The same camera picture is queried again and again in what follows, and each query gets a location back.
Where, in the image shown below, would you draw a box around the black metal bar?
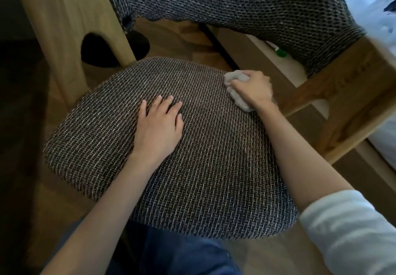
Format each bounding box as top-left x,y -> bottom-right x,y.
199,23 -> 240,69

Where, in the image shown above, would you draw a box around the black round stand base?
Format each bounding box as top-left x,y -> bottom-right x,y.
81,30 -> 151,68

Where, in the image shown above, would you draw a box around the wooden chair with woven upholstery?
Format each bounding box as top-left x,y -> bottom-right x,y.
12,0 -> 396,241

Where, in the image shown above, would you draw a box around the person's left hand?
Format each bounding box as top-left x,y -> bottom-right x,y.
131,95 -> 185,165

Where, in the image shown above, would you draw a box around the blue denim trousers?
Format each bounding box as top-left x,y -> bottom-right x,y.
105,221 -> 236,275

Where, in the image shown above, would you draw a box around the person's left forearm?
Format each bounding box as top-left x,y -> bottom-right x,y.
39,153 -> 174,275

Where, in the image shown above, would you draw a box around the person's right hand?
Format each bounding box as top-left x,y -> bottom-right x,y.
231,70 -> 274,111

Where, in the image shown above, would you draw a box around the white shirt sleeve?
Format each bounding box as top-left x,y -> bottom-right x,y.
298,189 -> 396,275

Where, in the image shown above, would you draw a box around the dark furniture panel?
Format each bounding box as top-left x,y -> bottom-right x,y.
0,0 -> 51,275

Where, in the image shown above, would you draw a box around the person's right forearm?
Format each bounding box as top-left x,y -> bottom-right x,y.
252,100 -> 355,215

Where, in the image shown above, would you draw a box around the grey cleaning cloth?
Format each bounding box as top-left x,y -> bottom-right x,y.
223,70 -> 278,113

